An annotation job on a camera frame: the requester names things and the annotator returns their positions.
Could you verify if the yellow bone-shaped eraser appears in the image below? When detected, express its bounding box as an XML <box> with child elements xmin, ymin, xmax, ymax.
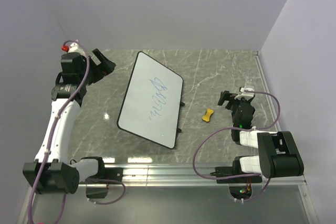
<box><xmin>202</xmin><ymin>108</ymin><xmax>214</xmax><ymax>123</ymax></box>

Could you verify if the white whiteboard black frame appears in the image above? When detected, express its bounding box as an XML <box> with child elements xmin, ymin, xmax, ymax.
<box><xmin>117</xmin><ymin>51</ymin><xmax>183</xmax><ymax>149</ymax></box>

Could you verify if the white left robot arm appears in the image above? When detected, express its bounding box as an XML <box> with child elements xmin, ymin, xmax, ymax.
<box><xmin>23</xmin><ymin>49</ymin><xmax>116</xmax><ymax>194</ymax></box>

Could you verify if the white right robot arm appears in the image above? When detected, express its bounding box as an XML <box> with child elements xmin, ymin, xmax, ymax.
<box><xmin>216</xmin><ymin>88</ymin><xmax>304</xmax><ymax>182</ymax></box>

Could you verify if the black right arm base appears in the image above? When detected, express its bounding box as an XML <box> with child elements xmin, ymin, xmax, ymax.
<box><xmin>210</xmin><ymin>165</ymin><xmax>262</xmax><ymax>201</ymax></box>

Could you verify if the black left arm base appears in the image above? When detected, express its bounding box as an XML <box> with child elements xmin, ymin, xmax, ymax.
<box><xmin>85</xmin><ymin>167</ymin><xmax>124</xmax><ymax>200</ymax></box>

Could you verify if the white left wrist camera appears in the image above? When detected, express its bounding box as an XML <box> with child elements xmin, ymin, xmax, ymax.
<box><xmin>68</xmin><ymin>42</ymin><xmax>86</xmax><ymax>56</ymax></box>

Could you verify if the aluminium side rail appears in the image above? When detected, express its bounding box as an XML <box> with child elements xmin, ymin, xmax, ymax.
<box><xmin>253</xmin><ymin>51</ymin><xmax>278</xmax><ymax>120</ymax></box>

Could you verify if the aluminium mounting rail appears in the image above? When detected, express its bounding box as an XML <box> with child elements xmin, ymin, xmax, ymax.
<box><xmin>76</xmin><ymin>163</ymin><xmax>307</xmax><ymax>188</ymax></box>

